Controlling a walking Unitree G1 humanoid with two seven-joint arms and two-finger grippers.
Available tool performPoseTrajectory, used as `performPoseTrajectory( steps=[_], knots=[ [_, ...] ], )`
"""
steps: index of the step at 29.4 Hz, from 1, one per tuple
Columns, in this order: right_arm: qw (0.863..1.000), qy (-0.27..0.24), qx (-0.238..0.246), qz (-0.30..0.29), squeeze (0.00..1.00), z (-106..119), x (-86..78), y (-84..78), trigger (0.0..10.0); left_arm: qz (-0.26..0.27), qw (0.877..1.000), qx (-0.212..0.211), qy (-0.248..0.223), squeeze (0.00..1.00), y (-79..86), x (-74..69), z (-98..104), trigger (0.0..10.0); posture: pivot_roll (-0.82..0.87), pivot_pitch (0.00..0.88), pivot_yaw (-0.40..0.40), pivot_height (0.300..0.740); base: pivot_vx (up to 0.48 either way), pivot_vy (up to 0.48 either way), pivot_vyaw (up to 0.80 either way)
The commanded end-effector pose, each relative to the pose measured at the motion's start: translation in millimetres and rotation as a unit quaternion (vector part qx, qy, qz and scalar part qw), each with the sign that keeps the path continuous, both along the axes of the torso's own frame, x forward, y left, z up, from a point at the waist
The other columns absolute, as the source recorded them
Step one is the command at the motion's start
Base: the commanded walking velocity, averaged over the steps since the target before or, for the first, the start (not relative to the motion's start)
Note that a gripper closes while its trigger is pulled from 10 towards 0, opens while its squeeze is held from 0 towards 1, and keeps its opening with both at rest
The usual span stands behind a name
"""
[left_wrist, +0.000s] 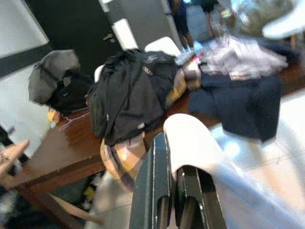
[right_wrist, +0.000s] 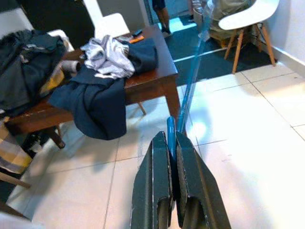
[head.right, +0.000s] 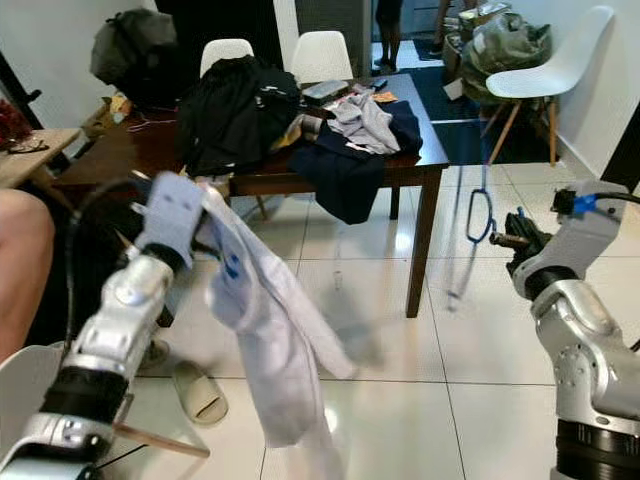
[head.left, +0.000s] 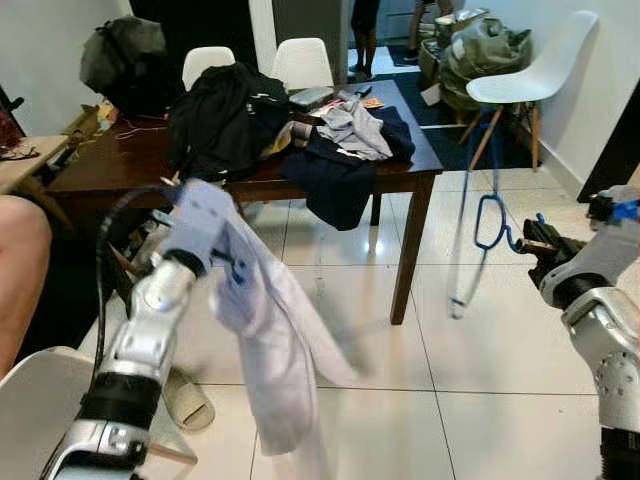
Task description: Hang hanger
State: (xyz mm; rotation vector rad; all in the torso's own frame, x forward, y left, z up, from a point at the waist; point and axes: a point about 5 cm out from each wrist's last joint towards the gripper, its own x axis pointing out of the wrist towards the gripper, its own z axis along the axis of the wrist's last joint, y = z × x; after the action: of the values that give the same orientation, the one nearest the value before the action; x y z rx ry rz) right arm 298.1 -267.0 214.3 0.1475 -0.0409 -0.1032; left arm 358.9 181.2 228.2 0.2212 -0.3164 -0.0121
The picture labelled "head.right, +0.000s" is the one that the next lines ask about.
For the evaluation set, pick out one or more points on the dark wooden table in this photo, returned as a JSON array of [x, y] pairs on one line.
[[100, 155]]

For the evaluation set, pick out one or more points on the grey flat book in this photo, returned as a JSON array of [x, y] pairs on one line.
[[325, 90]]

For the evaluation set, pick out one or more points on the black printed shirt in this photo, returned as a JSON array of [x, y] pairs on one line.
[[235, 115]]

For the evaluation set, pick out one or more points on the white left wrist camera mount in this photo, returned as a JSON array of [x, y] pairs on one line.
[[170, 210]]

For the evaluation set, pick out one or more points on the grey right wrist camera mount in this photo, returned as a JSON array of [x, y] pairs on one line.
[[585, 240]]

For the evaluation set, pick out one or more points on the white plastic chair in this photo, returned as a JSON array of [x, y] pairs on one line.
[[320, 55], [540, 70], [225, 52], [25, 400]]

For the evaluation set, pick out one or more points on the blue plastic hanger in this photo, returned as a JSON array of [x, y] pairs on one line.
[[468, 220]]

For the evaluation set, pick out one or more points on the white shirt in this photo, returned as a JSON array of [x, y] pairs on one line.
[[270, 340]]

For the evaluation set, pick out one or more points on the beige slipper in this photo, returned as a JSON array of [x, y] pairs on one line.
[[200, 392]]

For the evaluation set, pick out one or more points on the olive green bag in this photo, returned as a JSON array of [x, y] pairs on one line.
[[505, 45]]

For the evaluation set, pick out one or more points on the dark grey backpack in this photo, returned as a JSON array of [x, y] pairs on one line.
[[130, 50]]

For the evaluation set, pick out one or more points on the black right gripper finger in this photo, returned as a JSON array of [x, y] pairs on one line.
[[507, 240], [525, 222]]

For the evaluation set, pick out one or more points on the grey garment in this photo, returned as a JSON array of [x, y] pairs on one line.
[[363, 125]]

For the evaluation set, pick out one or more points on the cardboard box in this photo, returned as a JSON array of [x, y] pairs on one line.
[[480, 12]]

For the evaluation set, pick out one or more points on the light wooden table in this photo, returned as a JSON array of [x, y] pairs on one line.
[[40, 155]]

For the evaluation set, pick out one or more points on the person in black shorts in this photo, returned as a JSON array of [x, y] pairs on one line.
[[390, 25]]

